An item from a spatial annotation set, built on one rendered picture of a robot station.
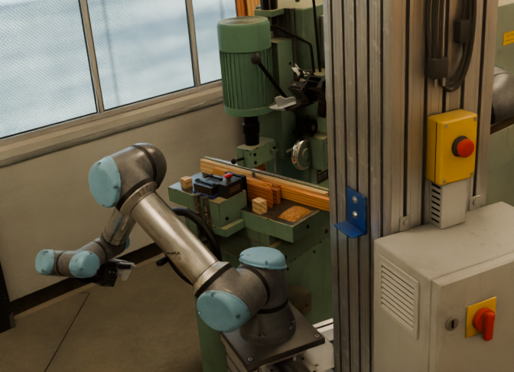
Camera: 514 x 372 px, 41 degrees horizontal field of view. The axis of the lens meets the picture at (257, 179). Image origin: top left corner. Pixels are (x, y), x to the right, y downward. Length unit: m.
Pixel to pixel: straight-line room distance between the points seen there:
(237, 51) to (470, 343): 1.26
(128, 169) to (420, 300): 0.78
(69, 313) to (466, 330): 2.60
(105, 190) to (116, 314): 1.90
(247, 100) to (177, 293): 1.60
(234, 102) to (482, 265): 1.22
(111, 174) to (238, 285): 0.40
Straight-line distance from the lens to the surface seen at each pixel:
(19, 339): 3.58
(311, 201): 2.33
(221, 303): 1.63
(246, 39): 2.26
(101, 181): 1.73
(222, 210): 2.29
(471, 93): 1.46
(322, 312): 2.67
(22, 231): 3.58
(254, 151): 2.40
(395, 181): 1.40
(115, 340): 3.40
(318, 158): 2.47
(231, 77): 2.30
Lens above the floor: 1.89
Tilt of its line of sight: 22 degrees down
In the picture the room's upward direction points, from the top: 4 degrees counter-clockwise
